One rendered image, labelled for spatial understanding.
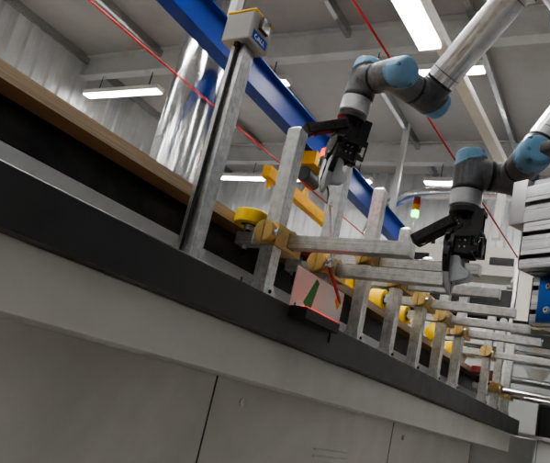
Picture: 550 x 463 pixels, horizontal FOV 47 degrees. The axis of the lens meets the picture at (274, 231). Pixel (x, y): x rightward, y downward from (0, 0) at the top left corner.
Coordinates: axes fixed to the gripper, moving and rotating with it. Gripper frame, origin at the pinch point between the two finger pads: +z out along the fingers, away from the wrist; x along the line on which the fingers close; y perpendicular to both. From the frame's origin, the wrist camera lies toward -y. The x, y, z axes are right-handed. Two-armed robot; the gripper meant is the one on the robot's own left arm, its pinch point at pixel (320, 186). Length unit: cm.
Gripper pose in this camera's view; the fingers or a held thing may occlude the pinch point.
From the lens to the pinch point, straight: 153.3
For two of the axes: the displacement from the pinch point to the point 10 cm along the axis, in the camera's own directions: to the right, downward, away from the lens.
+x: -2.7, 0.9, 9.6
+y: 9.1, 3.5, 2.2
